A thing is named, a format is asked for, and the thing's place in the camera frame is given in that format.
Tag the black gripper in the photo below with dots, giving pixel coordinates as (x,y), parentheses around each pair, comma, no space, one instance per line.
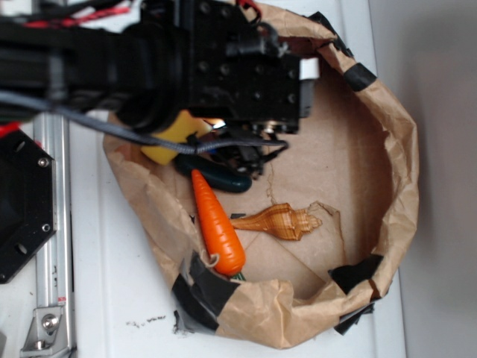
(240,71)

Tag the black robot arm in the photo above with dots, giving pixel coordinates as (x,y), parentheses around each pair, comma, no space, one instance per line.
(140,73)

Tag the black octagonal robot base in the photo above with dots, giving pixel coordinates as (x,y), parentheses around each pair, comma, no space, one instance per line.
(27,202)

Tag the yellow kitchen sponge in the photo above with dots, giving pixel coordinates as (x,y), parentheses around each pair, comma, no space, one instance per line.
(184,125)

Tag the dark green toy cucumber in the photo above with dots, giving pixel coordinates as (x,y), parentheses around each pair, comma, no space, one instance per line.
(217,176)

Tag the brown conch seashell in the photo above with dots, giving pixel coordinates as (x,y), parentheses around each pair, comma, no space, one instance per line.
(281,221)

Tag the orange toy carrot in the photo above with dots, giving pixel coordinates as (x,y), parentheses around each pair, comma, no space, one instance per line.
(221,240)

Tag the brown paper bag tray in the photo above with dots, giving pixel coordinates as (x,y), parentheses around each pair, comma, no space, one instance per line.
(353,164)

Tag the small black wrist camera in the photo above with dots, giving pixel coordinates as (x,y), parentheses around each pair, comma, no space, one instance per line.
(243,160)

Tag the aluminium extrusion rail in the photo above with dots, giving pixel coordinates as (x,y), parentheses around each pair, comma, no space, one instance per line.
(54,261)

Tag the metal corner bracket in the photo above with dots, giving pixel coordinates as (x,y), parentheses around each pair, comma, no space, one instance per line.
(47,333)

